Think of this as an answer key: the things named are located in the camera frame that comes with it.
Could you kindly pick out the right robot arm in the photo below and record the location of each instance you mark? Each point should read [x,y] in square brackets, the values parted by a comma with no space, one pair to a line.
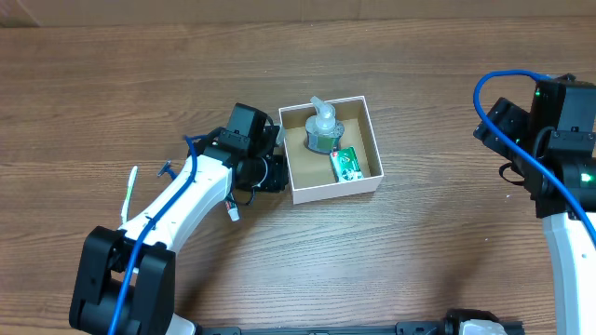
[551,147]

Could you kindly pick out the blue disposable razor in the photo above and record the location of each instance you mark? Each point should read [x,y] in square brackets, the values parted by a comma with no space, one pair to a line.
[166,169]

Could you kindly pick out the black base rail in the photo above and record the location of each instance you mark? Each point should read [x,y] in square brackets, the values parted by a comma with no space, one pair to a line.
[456,321]

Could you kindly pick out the clear pump soap bottle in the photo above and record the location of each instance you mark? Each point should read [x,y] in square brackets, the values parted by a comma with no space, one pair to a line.
[323,130]

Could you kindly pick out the white cardboard box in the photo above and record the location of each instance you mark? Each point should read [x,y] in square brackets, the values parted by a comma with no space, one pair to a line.
[311,175]

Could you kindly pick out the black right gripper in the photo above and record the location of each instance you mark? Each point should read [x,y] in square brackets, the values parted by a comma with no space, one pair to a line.
[504,113]

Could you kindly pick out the green toothpaste tube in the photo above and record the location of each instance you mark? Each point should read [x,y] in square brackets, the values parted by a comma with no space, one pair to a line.
[232,210]

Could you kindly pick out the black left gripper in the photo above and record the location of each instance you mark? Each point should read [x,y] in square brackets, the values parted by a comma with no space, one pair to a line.
[280,175]

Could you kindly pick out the green white toothbrush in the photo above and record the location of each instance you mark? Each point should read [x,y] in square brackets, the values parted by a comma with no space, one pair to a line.
[130,187]

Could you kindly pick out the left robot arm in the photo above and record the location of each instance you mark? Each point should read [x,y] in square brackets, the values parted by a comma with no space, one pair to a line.
[126,277]

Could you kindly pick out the green Dettol soap bar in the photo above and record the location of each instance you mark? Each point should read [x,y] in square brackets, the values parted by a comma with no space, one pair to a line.
[345,165]

